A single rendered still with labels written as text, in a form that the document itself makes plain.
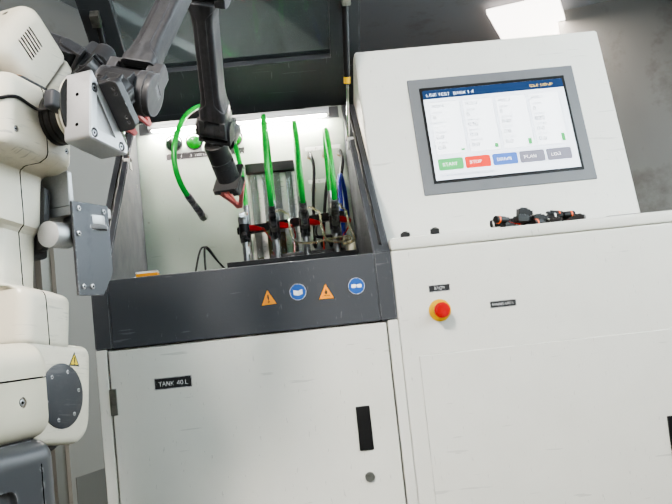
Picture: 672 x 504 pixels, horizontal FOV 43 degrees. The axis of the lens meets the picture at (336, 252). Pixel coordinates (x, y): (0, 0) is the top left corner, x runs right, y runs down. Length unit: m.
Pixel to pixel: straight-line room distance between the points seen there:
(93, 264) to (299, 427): 0.70
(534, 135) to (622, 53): 5.68
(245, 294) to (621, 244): 0.90
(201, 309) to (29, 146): 0.72
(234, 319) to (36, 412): 0.90
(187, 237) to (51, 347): 1.18
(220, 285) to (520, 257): 0.71
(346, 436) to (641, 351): 0.72
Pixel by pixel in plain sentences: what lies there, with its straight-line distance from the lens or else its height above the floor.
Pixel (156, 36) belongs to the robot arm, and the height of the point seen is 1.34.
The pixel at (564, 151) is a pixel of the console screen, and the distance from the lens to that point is 2.40.
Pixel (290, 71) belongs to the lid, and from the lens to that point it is 2.52.
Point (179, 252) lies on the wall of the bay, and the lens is 2.55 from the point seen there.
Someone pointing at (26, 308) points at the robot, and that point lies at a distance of 1.41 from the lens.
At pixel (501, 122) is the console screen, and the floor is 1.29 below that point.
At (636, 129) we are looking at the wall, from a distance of 7.90.
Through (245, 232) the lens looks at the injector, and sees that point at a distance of 2.22.
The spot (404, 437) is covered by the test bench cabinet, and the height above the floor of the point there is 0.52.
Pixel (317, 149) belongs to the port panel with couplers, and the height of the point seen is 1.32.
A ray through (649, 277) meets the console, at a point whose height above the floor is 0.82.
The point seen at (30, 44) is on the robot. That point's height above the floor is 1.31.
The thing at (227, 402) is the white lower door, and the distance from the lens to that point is 1.99.
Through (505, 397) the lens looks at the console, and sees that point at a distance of 2.03.
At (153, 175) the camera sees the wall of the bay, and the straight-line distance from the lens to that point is 2.60.
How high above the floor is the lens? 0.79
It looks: 5 degrees up
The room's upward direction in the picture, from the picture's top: 6 degrees counter-clockwise
